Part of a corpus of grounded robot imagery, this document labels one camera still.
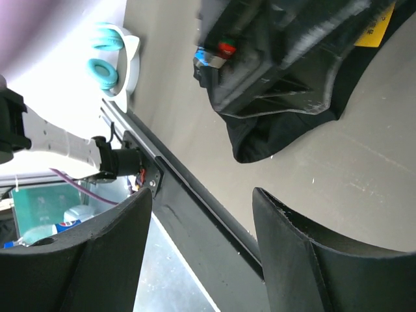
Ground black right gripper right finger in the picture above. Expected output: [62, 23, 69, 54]
[252, 188, 415, 311]

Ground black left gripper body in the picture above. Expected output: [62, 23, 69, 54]
[194, 1, 394, 118]

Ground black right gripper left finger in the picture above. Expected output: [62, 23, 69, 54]
[1, 188, 152, 311]

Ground black t shirt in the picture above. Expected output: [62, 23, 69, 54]
[221, 1, 415, 164]

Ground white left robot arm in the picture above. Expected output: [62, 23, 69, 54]
[1, 1, 394, 179]

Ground pepsi plastic bottle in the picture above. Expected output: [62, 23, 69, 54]
[3, 205, 96, 248]

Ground teal cat ear headphones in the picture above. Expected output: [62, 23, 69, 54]
[86, 22, 141, 112]

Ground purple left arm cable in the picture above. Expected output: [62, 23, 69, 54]
[48, 167, 120, 206]

